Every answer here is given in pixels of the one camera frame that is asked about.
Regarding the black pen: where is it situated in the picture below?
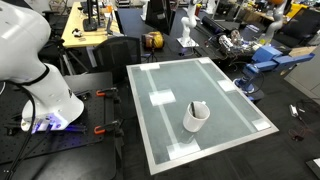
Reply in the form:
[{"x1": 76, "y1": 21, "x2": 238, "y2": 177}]
[{"x1": 190, "y1": 101, "x2": 198, "y2": 118}]

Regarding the yellow black cable reel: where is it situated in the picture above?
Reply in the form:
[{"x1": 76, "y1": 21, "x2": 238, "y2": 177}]
[{"x1": 141, "y1": 31, "x2": 165, "y2": 51}]

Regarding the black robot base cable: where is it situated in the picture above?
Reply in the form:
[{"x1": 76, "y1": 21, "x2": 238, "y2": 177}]
[{"x1": 3, "y1": 79, "x2": 38, "y2": 180}]

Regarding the small black white device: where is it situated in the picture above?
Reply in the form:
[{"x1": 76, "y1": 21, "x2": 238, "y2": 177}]
[{"x1": 71, "y1": 28, "x2": 84, "y2": 38}]

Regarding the black mesh office chair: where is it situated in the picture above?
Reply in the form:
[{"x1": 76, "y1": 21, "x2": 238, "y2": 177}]
[{"x1": 92, "y1": 35, "x2": 143, "y2": 84}]

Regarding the red black floor cable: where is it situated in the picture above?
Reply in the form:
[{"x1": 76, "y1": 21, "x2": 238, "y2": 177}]
[{"x1": 287, "y1": 99, "x2": 316, "y2": 142}]

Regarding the black monitor stand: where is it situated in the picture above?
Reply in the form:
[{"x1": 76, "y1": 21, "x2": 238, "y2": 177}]
[{"x1": 82, "y1": 0, "x2": 101, "y2": 33}]

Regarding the black cylinder tube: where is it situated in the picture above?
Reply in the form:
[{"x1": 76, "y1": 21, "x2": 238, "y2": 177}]
[{"x1": 200, "y1": 14, "x2": 229, "y2": 35}]

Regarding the white ceramic mug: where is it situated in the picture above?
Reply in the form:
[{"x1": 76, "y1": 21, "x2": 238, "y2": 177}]
[{"x1": 182, "y1": 100, "x2": 211, "y2": 133}]

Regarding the white power adapter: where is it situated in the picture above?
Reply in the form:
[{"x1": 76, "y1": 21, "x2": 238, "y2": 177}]
[{"x1": 289, "y1": 104, "x2": 299, "y2": 118}]

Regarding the tan cardboard piece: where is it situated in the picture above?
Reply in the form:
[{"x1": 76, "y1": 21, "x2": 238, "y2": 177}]
[{"x1": 289, "y1": 45, "x2": 317, "y2": 58}]

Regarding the yellow box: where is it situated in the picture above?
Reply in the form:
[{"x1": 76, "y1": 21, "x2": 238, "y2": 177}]
[{"x1": 285, "y1": 2, "x2": 309, "y2": 19}]

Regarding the glass table panel with frame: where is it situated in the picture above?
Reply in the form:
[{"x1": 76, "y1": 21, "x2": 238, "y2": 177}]
[{"x1": 125, "y1": 56, "x2": 280, "y2": 176}]

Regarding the orange black bar clamp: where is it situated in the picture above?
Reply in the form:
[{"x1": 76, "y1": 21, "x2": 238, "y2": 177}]
[
  {"x1": 93, "y1": 119, "x2": 124, "y2": 137},
  {"x1": 95, "y1": 87, "x2": 122, "y2": 104}
]

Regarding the black workbench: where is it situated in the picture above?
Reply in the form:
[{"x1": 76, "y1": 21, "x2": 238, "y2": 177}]
[{"x1": 114, "y1": 7, "x2": 201, "y2": 63}]

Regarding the black toggle clamp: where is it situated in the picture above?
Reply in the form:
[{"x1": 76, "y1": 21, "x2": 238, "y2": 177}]
[{"x1": 73, "y1": 89, "x2": 92, "y2": 101}]

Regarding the metal electronics assembly with wires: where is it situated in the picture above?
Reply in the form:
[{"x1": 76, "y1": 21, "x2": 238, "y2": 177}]
[{"x1": 208, "y1": 29, "x2": 258, "y2": 56}]

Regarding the black tripod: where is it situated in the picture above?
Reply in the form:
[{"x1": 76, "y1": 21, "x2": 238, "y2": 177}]
[{"x1": 49, "y1": 38, "x2": 89, "y2": 76}]

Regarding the light wooden desk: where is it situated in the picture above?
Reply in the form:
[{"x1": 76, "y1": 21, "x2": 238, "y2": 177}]
[{"x1": 61, "y1": 1, "x2": 121, "y2": 49}]

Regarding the white tape strip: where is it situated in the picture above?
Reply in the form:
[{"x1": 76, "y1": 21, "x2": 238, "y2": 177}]
[
  {"x1": 145, "y1": 69, "x2": 181, "y2": 148},
  {"x1": 194, "y1": 60, "x2": 258, "y2": 133}
]

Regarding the black monitor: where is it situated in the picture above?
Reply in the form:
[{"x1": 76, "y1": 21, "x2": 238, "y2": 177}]
[{"x1": 145, "y1": 0, "x2": 176, "y2": 36}]

